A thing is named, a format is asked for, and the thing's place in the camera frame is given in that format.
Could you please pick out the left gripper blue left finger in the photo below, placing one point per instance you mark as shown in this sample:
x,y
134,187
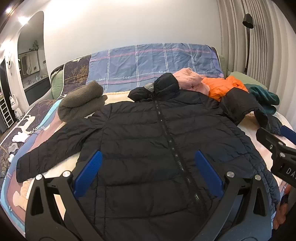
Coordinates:
x,y
85,172

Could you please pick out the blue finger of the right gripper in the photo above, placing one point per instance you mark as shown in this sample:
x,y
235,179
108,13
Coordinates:
x,y
288,133

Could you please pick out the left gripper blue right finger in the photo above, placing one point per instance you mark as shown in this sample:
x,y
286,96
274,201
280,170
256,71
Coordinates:
x,y
214,182

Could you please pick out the black puffer jacket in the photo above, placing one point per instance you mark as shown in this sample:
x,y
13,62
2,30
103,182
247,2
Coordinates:
x,y
148,186

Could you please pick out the person's right hand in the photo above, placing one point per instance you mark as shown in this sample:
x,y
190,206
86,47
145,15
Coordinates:
x,y
281,211

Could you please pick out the dark green fleece garment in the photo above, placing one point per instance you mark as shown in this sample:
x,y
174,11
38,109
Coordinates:
x,y
265,98

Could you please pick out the cream printed blanket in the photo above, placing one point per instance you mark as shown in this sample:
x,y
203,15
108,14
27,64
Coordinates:
x,y
39,123

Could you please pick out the grey-brown fleece garment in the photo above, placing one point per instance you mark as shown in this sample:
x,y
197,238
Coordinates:
x,y
81,102

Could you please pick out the orange puffer jacket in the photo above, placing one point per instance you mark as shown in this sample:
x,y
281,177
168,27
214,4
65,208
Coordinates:
x,y
218,87

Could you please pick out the white shelf unit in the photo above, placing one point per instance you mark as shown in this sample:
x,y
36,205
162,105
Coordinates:
x,y
5,113

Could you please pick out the white bear figurine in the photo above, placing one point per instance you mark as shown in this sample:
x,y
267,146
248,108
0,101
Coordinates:
x,y
15,107

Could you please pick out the dark floral pillow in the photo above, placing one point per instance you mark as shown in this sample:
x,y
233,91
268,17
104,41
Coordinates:
x,y
75,73

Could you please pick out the pink quilted jacket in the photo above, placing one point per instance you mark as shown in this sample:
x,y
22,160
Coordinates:
x,y
190,80

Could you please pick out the green pillow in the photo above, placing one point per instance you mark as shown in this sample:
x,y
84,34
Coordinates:
x,y
57,83

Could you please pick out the black floor lamp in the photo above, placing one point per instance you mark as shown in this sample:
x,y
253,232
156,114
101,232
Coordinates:
x,y
248,24

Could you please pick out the blue plaid duvet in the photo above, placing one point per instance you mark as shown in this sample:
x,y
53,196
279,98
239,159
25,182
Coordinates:
x,y
125,68

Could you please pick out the arched wall mirror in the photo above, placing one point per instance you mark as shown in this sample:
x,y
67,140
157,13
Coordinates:
x,y
32,60

